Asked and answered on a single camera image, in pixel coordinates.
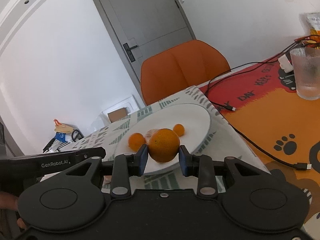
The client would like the brown cardboard piece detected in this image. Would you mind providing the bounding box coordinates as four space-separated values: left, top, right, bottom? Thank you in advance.
107 107 127 123

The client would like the red wire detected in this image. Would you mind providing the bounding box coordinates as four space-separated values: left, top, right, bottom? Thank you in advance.
293 35 320 51

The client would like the grey door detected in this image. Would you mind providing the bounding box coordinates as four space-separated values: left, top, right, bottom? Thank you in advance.
93 0 195 90

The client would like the black door handle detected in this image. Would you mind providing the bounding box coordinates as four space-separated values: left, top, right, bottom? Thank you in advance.
123 43 138 62

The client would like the black usb cable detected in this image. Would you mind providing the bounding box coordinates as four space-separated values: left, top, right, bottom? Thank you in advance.
208 38 320 112
228 122 313 170

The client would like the black bag handle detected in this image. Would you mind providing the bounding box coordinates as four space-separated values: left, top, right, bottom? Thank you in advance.
71 129 84 142

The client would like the wooden toy with red comb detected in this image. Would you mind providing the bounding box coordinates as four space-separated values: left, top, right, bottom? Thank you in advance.
54 119 74 134

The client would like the white ceramic bowl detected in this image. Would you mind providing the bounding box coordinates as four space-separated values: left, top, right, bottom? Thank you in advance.
114 104 211 175

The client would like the patterned white tablecloth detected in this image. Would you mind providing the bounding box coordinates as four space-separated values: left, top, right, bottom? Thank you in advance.
59 86 265 190

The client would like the large orange mandarin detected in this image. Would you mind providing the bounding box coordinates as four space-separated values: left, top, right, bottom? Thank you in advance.
148 128 180 163

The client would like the yellow snack bag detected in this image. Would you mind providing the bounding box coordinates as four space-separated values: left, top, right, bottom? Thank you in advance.
299 12 320 35

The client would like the small orange kumquat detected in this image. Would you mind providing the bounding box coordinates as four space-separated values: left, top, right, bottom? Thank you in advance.
172 124 185 137

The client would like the peeled pomelo piece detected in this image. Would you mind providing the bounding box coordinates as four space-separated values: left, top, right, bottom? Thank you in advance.
104 176 112 184

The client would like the clear ribbed glass cup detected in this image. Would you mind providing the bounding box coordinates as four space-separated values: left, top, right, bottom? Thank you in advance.
290 47 319 100

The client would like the orange red cartoon table mat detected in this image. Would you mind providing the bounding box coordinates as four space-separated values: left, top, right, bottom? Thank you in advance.
200 59 319 239

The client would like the peeled mandarin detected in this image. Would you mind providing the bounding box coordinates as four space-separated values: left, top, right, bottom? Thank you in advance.
144 129 158 144

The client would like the orange chair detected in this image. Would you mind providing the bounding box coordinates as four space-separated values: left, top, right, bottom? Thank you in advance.
140 40 231 105

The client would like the person's left hand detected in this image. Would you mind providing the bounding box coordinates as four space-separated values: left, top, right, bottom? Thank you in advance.
0 191 18 233

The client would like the white power adapter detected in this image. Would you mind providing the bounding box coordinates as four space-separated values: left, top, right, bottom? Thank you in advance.
278 54 293 73

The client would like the white foam packaging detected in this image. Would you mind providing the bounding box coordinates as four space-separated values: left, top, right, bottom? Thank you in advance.
100 96 139 123

